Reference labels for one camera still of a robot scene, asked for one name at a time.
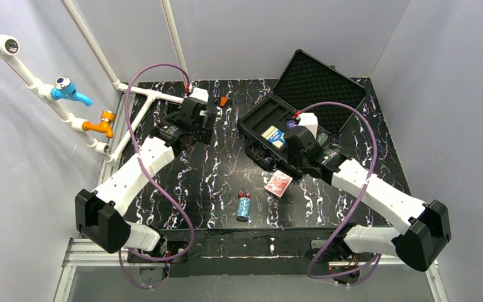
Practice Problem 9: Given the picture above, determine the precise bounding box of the blue white card box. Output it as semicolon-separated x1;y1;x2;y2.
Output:
261;125;286;150

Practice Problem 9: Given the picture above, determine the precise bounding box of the black poker set case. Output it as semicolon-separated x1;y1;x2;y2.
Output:
237;49;367;178

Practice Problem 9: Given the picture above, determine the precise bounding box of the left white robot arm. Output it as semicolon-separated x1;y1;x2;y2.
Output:
75;92;217;254

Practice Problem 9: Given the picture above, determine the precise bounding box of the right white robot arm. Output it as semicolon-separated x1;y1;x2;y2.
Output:
284;126;451;272

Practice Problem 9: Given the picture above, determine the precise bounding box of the purple small blind button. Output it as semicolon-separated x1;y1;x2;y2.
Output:
286;120;297;129

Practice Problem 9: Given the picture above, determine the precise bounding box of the red backed card deck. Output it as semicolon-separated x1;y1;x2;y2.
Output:
264;170;293;198

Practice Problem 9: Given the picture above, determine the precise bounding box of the small orange clip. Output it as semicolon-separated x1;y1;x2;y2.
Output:
219;97;230;107

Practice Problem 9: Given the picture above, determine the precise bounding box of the orange tap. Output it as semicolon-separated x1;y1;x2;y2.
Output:
81;110;116;138

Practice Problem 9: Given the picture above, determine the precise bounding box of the light blue chip stack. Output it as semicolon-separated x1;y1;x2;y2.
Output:
236;197;250;222

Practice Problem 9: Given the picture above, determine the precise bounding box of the blue tap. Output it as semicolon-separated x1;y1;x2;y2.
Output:
50;76;93;107

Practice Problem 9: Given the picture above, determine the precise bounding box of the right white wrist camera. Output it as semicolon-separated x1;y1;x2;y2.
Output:
296;113;318;138

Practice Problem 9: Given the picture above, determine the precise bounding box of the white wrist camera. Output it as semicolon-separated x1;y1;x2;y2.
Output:
189;87;209;103
296;113;318;138

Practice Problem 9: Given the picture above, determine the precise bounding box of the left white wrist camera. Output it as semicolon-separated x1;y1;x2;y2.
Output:
189;87;209;103

